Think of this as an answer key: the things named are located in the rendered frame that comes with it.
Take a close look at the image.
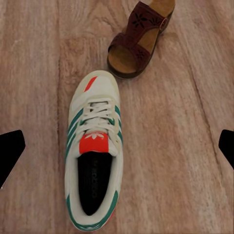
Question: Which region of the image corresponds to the sandal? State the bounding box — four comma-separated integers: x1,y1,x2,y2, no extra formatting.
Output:
107,0,175,79

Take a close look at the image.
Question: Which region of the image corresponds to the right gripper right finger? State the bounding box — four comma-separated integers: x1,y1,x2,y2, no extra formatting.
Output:
218,130,234,169

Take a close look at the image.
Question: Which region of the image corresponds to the gym shoe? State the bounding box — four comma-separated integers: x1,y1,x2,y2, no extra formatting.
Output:
64,70,123,232

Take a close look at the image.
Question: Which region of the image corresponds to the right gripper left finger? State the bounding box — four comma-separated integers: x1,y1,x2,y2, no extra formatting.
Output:
0,130,25,188

